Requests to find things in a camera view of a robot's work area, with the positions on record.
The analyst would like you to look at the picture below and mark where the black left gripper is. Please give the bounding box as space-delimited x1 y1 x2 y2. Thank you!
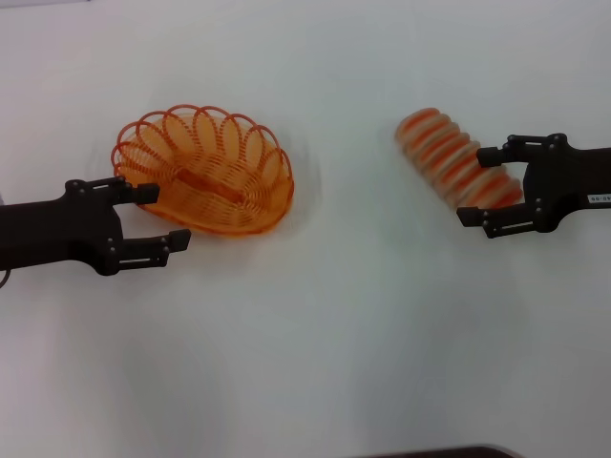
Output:
0 176 193 277

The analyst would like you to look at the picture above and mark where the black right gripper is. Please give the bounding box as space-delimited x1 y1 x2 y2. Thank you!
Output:
455 134 611 239

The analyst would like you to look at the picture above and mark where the orange wire basket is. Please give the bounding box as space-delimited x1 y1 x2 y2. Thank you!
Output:
111 103 296 236

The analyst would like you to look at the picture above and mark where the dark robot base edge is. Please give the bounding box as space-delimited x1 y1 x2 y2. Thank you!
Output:
360 444 529 458

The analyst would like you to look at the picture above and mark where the orange striped bread loaf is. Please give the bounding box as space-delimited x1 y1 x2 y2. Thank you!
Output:
393 107 525 212

